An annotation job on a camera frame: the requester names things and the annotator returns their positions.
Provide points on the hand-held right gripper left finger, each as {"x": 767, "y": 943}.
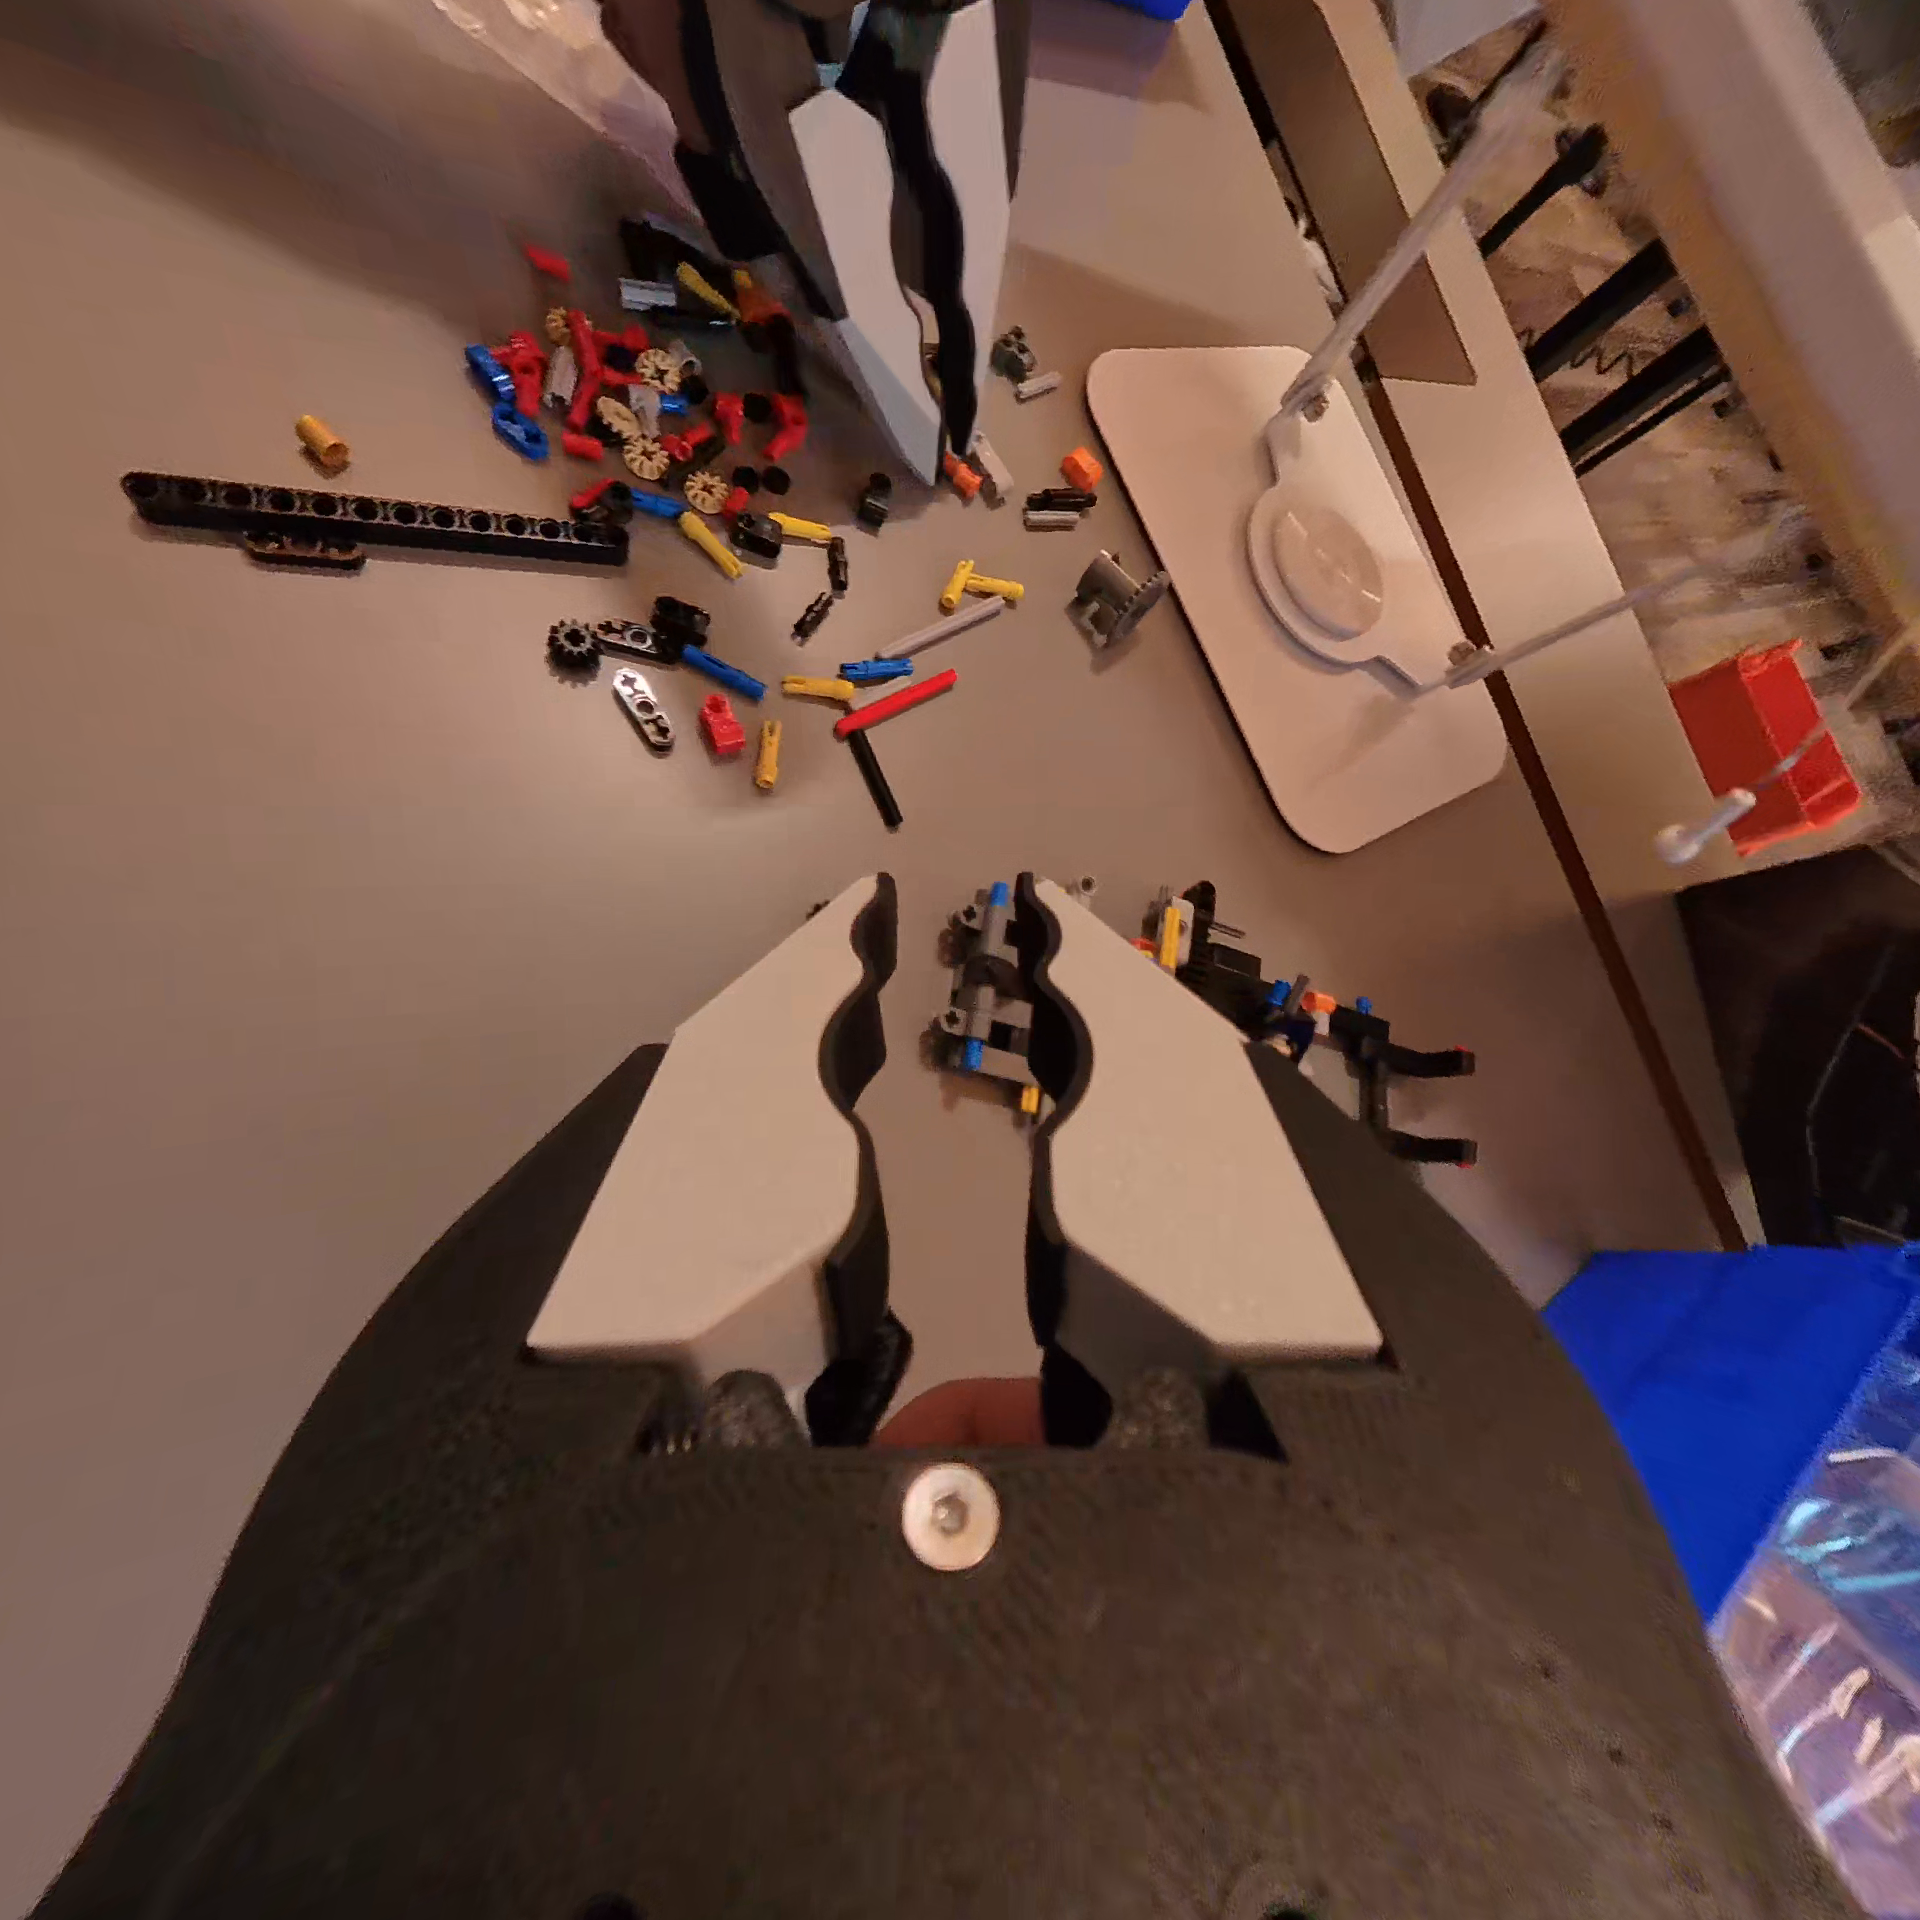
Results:
{"x": 720, "y": 1184}

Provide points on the pile of loose lego pieces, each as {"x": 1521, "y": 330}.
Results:
{"x": 592, "y": 368}

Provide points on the red plastic box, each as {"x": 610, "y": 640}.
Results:
{"x": 1754, "y": 750}

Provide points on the dark box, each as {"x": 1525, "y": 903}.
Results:
{"x": 1830, "y": 1051}

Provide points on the black lego axle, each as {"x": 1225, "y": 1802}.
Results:
{"x": 874, "y": 781}

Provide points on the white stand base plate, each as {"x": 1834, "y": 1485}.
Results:
{"x": 1201, "y": 524}

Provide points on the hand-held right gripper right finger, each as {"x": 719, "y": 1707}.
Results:
{"x": 1185, "y": 1201}

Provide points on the crinkled clear plastic bag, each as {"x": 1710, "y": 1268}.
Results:
{"x": 555, "y": 75}

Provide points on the blue plastic box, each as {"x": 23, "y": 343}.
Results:
{"x": 1143, "y": 6}

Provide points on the black metal rack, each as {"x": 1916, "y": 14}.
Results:
{"x": 1621, "y": 285}

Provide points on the red lego axle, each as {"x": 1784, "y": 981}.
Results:
{"x": 896, "y": 704}

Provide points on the orange lego bush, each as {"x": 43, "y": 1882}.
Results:
{"x": 1082, "y": 469}

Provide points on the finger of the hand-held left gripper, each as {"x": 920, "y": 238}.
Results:
{"x": 983, "y": 180}
{"x": 854, "y": 240}

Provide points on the grey toothed lego part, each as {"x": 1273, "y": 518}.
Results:
{"x": 1112, "y": 596}

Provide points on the blue storage bin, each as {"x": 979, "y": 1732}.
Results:
{"x": 1695, "y": 1395}

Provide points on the long black lego beam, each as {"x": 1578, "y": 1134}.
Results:
{"x": 374, "y": 518}

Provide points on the partly built lego assembly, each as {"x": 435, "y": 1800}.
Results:
{"x": 983, "y": 991}

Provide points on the tan lego connector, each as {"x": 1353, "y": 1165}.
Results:
{"x": 320, "y": 440}

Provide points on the small grey lego piece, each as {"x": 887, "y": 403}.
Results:
{"x": 992, "y": 465}

